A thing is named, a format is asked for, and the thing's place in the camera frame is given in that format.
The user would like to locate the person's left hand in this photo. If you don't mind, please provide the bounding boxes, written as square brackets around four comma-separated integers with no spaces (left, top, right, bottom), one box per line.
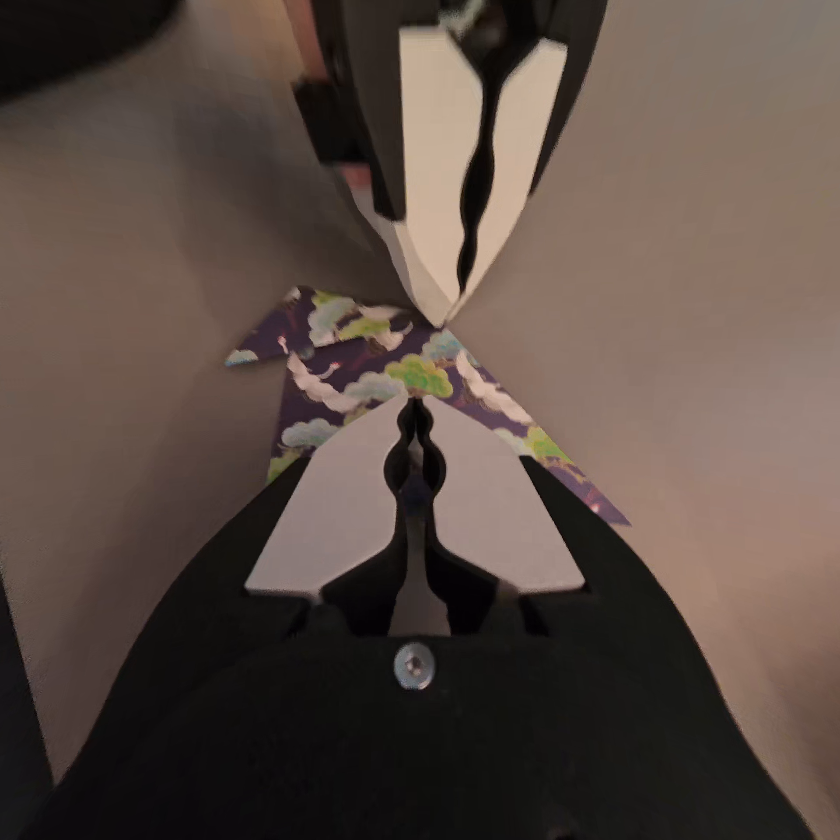
[287,0,374,193]

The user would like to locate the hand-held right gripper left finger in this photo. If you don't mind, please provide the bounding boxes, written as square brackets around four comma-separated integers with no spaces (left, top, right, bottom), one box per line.
[243,395,413,601]

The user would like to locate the patterned origami paper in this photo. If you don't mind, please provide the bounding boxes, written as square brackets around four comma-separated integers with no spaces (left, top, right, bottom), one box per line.
[224,285,632,530]

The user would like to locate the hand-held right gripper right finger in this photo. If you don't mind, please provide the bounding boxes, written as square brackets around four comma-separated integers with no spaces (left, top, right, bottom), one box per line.
[418,394,587,599]

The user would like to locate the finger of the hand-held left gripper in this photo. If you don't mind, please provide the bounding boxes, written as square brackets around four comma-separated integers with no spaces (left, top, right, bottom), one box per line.
[451,37,570,321]
[392,28,491,329]

